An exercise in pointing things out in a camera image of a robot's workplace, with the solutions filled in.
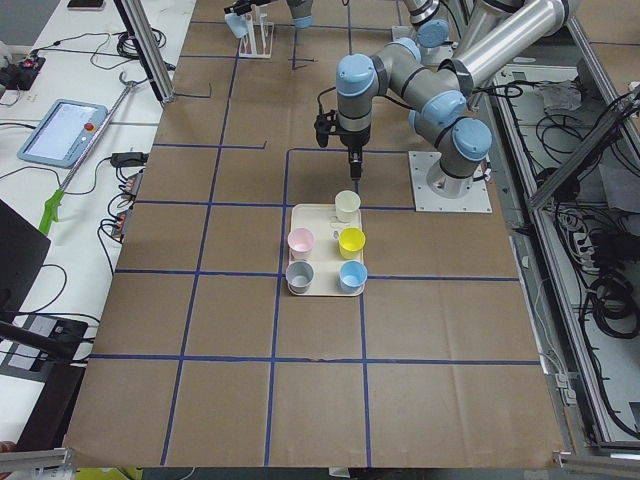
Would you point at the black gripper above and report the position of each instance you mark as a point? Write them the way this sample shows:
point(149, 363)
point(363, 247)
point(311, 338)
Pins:
point(353, 139)

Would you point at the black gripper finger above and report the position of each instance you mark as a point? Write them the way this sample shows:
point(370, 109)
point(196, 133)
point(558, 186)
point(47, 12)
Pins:
point(239, 8)

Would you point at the light blue plastic cup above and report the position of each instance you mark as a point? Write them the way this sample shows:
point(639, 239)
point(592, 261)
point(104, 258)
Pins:
point(237, 24)

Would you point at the cream white plastic cup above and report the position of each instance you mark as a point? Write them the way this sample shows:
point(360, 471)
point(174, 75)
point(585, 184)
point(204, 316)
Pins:
point(347, 204)

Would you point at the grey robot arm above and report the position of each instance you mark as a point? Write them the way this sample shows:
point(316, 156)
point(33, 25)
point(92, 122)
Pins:
point(496, 33)
point(430, 31)

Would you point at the yellow plastic cup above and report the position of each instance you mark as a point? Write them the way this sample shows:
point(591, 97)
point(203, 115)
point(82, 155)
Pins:
point(351, 243)

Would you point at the pink plastic cup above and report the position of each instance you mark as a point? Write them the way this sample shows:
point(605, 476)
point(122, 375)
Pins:
point(301, 243)

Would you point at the grey plastic cup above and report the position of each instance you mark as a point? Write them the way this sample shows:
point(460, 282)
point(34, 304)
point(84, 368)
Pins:
point(299, 276)

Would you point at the cream plastic tray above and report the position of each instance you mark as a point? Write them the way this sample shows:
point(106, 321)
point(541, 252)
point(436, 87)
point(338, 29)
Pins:
point(325, 257)

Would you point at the black power adapter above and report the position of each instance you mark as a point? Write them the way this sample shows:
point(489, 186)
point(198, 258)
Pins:
point(128, 159)

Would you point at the blue teach pendant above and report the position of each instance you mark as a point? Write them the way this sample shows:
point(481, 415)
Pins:
point(63, 134)

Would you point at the metal reacher grabber tool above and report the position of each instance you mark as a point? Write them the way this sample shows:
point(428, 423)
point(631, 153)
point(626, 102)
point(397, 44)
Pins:
point(50, 212)

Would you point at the white wire cup rack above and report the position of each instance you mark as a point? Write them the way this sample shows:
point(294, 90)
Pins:
point(258, 34)

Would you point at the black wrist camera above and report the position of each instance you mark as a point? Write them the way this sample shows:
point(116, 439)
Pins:
point(325, 125)

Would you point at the aluminium frame post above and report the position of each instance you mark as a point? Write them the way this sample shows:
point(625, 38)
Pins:
point(138, 26)

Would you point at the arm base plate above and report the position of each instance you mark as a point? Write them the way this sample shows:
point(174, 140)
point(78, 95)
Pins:
point(406, 31)
point(434, 191)

